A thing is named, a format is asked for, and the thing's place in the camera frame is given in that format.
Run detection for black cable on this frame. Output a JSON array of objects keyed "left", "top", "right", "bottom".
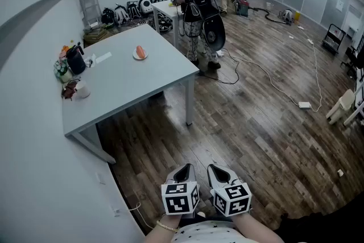
[{"left": 196, "top": 48, "right": 241, "bottom": 86}]

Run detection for person's left forearm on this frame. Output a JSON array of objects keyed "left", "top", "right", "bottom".
[{"left": 143, "top": 213, "right": 183, "bottom": 243}]

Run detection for white cup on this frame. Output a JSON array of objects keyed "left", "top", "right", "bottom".
[{"left": 74, "top": 80, "right": 92, "bottom": 99}]

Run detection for small white table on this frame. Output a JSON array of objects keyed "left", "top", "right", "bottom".
[{"left": 151, "top": 0, "right": 185, "bottom": 50}]

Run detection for white paper strip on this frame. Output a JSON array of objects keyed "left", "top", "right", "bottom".
[{"left": 94, "top": 51, "right": 113, "bottom": 64}]

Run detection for white star print shirt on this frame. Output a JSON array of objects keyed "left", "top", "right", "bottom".
[{"left": 170, "top": 220, "right": 249, "bottom": 243}]

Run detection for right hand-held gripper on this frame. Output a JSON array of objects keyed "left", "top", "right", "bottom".
[{"left": 206, "top": 164, "right": 253, "bottom": 217}]

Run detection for grey table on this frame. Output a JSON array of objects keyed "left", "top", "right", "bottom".
[{"left": 61, "top": 23, "right": 200, "bottom": 165}]

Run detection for green white snack packet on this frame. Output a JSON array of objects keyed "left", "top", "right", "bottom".
[{"left": 53, "top": 58, "right": 73, "bottom": 84}]

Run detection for gold bracelet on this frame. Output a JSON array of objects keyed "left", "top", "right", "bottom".
[{"left": 156, "top": 220, "right": 179, "bottom": 233}]

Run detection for red vacuum cleaner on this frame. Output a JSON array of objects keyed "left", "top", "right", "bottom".
[{"left": 235, "top": 0, "right": 251, "bottom": 17}]

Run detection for beige plastic stool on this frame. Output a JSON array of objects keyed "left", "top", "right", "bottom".
[{"left": 326, "top": 89, "right": 357, "bottom": 126}]

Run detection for row of black white backpacks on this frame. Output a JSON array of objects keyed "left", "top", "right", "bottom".
[{"left": 101, "top": 0, "right": 175, "bottom": 34}]

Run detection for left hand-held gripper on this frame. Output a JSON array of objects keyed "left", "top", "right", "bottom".
[{"left": 161, "top": 163, "right": 201, "bottom": 216}]

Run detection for white ceramic plate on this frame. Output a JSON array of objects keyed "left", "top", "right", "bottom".
[{"left": 133, "top": 47, "right": 149, "bottom": 61}]

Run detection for black white backpack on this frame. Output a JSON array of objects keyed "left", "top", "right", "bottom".
[{"left": 279, "top": 8, "right": 295, "bottom": 26}]

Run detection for crumpled clear wrapper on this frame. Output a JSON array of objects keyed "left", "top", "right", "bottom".
[{"left": 84, "top": 54, "right": 97, "bottom": 68}]

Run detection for olive folded bags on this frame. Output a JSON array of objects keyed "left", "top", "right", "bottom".
[{"left": 83, "top": 26, "right": 114, "bottom": 45}]

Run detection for black hose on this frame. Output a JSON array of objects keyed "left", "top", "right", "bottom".
[{"left": 249, "top": 6, "right": 286, "bottom": 25}]

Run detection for black platform cart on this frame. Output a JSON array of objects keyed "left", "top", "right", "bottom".
[{"left": 322, "top": 23, "right": 346, "bottom": 55}]

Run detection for black jug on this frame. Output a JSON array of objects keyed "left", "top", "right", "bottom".
[{"left": 65, "top": 42, "right": 87, "bottom": 76}]

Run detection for white cable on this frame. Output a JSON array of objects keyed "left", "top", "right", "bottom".
[
  {"left": 297, "top": 25, "right": 324, "bottom": 113},
  {"left": 218, "top": 48, "right": 305, "bottom": 108}
]

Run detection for brown crumpled packet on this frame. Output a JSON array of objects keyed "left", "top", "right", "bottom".
[{"left": 61, "top": 79, "right": 78, "bottom": 101}]

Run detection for person's right forearm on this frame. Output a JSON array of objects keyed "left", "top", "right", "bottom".
[{"left": 230, "top": 212, "right": 285, "bottom": 243}]

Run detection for black office chair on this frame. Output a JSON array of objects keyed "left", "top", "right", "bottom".
[{"left": 340, "top": 44, "right": 364, "bottom": 78}]

